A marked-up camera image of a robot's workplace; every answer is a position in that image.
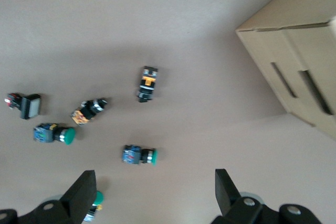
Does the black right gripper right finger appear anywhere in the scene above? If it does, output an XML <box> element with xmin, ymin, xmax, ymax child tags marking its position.
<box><xmin>211</xmin><ymin>168</ymin><xmax>279</xmax><ymax>224</ymax></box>

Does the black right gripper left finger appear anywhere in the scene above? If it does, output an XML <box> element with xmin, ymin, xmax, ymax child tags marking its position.
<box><xmin>17</xmin><ymin>170</ymin><xmax>97</xmax><ymax>224</ymax></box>

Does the black square push button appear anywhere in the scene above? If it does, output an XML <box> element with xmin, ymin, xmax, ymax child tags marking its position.
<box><xmin>4</xmin><ymin>92</ymin><xmax>43</xmax><ymax>120</ymax></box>

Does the brown cardboard box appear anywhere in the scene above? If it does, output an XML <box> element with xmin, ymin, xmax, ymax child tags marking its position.
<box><xmin>235</xmin><ymin>0</ymin><xmax>336</xmax><ymax>142</ymax></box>

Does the brown paper table mat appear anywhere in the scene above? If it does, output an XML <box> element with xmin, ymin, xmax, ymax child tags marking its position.
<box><xmin>0</xmin><ymin>0</ymin><xmax>336</xmax><ymax>224</ymax></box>

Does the green push button switch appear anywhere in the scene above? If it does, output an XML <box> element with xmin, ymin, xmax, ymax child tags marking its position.
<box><xmin>33</xmin><ymin>122</ymin><xmax>77</xmax><ymax>146</ymax></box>
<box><xmin>82</xmin><ymin>190</ymin><xmax>104</xmax><ymax>223</ymax></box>
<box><xmin>121</xmin><ymin>144</ymin><xmax>159</xmax><ymax>167</ymax></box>

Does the black orange selector switch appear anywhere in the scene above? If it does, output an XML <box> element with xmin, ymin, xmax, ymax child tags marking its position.
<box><xmin>69</xmin><ymin>98</ymin><xmax>109</xmax><ymax>127</ymax></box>
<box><xmin>135</xmin><ymin>65</ymin><xmax>159</xmax><ymax>103</ymax></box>

